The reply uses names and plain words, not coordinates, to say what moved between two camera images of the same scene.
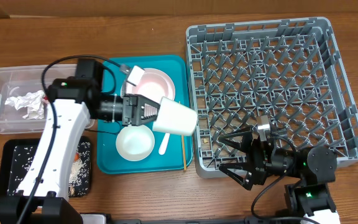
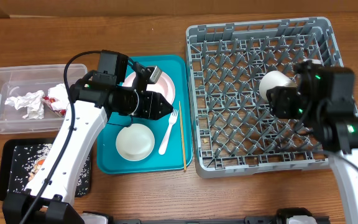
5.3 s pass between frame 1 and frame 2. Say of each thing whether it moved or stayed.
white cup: moved
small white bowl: stayed
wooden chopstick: stayed
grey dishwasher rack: stayed
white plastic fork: stayed
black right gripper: moved
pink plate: stayed
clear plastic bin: moved
